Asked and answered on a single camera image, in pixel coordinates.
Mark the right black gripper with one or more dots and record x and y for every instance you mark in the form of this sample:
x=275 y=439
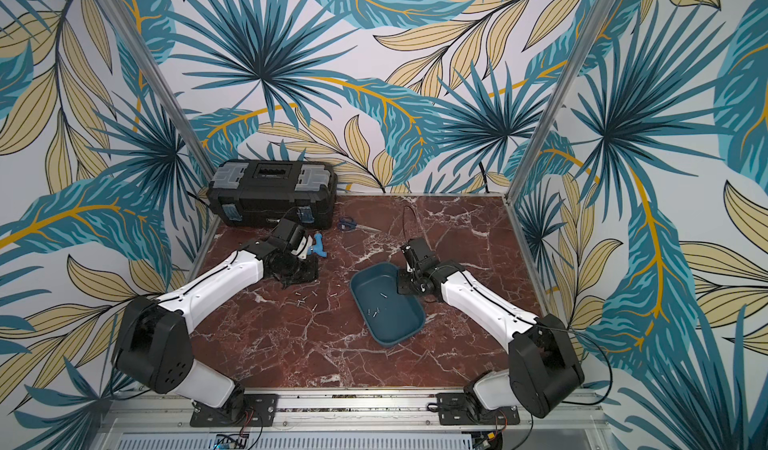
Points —
x=411 y=283

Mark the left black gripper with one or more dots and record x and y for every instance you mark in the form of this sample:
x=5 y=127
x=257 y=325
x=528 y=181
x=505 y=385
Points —
x=311 y=276

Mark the black plastic toolbox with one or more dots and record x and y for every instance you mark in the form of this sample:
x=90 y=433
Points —
x=259 y=193

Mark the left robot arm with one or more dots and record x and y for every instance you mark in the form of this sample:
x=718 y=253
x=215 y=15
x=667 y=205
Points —
x=153 y=344

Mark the blue handled scissors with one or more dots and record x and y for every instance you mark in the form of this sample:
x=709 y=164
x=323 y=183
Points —
x=348 y=224

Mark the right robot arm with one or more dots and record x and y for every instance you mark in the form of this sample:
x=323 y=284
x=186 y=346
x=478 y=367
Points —
x=543 y=369

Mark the aluminium front rail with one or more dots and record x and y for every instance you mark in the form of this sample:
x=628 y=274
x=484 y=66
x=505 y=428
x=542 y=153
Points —
x=399 y=409

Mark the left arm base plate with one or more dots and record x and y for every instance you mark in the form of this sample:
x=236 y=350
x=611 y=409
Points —
x=243 y=409

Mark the teal plastic storage tray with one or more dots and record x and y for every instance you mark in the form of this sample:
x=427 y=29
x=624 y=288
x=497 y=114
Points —
x=400 y=318

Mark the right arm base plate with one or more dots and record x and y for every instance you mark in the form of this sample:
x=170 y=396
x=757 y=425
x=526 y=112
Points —
x=462 y=409

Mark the blue toy drill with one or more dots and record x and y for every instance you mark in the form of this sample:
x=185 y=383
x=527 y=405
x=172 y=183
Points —
x=317 y=246

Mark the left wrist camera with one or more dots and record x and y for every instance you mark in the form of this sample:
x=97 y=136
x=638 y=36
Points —
x=290 y=237

